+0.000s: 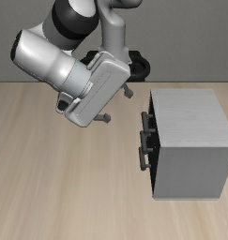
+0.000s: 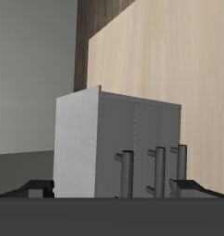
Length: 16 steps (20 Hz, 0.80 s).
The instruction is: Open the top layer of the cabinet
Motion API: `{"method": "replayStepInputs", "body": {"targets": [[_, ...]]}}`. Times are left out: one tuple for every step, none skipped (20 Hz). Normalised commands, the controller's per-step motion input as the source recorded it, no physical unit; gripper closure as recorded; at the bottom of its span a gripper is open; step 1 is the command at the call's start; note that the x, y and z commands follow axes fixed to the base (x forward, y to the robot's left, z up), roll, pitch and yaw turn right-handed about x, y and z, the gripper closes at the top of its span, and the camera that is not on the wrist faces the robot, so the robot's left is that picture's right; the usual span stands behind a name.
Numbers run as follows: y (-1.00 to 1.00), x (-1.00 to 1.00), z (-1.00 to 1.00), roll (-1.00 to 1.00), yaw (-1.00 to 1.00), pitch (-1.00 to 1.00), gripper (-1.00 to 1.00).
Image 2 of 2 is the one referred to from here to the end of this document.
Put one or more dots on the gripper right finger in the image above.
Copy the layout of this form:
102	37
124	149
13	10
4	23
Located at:
190	189

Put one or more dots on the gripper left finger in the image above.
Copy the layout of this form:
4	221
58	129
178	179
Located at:
36	188

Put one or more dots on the cabinet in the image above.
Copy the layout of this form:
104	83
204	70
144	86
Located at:
85	144

